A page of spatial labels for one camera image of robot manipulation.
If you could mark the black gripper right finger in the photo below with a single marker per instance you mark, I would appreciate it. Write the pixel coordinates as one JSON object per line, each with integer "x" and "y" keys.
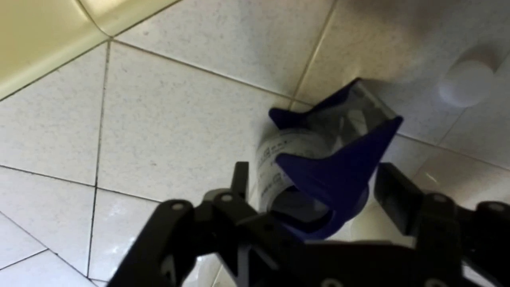
{"x": 455, "y": 240}

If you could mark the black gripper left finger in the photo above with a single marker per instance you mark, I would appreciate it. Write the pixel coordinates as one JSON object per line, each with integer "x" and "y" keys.
{"x": 212, "y": 240}

